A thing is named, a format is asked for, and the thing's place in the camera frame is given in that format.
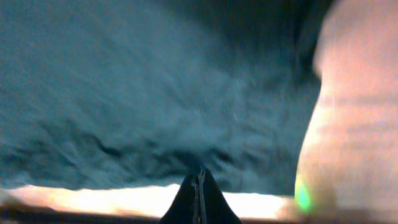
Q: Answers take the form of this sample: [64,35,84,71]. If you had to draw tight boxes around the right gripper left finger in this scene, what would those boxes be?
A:
[159,174,198,224]

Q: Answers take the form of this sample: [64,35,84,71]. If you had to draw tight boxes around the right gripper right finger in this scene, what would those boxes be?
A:
[198,168,242,224]

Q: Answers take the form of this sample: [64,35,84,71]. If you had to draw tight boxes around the black shorts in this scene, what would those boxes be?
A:
[1,0,331,195]

